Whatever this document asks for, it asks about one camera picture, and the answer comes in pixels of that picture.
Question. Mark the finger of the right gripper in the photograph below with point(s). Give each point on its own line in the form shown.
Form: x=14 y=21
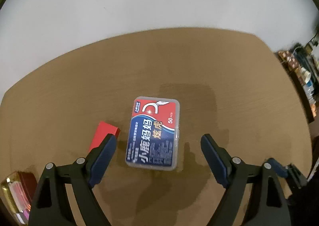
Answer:
x=294 y=178

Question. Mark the gold and red tin box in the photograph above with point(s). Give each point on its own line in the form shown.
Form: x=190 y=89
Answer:
x=18 y=190

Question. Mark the red rectangular block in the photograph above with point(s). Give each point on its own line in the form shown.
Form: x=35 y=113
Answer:
x=101 y=132

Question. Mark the cluttered side shelf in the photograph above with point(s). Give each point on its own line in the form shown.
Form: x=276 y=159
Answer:
x=301 y=64

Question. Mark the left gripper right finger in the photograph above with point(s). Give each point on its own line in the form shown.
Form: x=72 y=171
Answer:
x=267 y=204

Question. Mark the dental floss plastic box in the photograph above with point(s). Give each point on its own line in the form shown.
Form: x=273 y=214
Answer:
x=154 y=134

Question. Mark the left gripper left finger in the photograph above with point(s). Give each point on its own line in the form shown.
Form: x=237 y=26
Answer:
x=50 y=204

